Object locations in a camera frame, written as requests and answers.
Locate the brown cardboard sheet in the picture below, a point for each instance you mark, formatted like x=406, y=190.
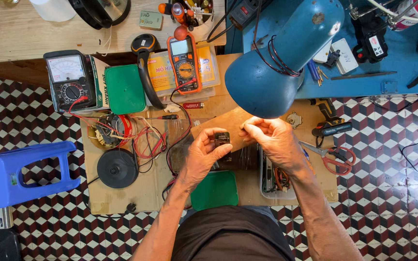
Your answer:
x=147, y=192

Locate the red white spray can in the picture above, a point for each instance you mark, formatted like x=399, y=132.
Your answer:
x=415, y=11

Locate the white plastic container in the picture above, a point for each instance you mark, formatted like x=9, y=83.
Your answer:
x=53, y=9

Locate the black round kettle base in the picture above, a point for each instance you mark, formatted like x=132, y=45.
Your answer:
x=117, y=168

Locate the clear box with yellow label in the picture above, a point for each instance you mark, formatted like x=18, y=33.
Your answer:
x=209, y=69

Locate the green plastic lid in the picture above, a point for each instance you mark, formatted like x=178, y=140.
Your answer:
x=214, y=191
x=124, y=89

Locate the orange digital multimeter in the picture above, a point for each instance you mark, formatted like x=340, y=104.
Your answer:
x=184, y=65

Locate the person's right hand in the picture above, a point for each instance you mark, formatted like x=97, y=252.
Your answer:
x=278, y=143

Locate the cup of tools and pens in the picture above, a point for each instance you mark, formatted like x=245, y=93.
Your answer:
x=191, y=16

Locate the clear tray of circuit boards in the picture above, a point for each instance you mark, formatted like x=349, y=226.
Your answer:
x=276, y=181

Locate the black kettle body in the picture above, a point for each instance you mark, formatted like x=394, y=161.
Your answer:
x=100, y=11

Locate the small green remote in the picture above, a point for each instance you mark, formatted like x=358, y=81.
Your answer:
x=150, y=20

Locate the red black screwdriver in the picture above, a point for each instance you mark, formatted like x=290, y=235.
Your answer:
x=165, y=117

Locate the black power strip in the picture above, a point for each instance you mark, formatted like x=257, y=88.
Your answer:
x=245, y=12

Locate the black analog multimeter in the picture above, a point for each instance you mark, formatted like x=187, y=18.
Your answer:
x=69, y=81

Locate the metal hinge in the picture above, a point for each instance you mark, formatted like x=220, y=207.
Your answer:
x=389, y=87

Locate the green white multimeter carton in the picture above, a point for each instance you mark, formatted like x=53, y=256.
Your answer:
x=100, y=81

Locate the black test lead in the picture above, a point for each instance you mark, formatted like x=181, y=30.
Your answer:
x=180, y=134

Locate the black power plug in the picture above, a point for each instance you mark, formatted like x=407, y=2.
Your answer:
x=130, y=208

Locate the red lighter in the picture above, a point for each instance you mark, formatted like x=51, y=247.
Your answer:
x=193, y=105

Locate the person's left hand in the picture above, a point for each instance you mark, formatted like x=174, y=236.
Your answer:
x=198, y=159

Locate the white power adapter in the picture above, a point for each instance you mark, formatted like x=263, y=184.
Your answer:
x=345, y=56

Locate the small black electrical component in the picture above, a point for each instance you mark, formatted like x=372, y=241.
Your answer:
x=222, y=139

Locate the red test lead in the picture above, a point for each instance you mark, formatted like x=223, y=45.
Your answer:
x=143, y=143

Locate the long black file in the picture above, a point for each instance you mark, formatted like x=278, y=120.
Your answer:
x=363, y=75

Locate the wooden board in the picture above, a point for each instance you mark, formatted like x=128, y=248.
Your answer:
x=227, y=123

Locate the blue pen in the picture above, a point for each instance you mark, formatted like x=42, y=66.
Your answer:
x=313, y=70

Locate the black device with white label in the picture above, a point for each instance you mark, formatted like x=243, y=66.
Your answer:
x=372, y=40

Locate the blue metal desk lamp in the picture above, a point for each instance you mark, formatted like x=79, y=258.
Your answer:
x=281, y=61

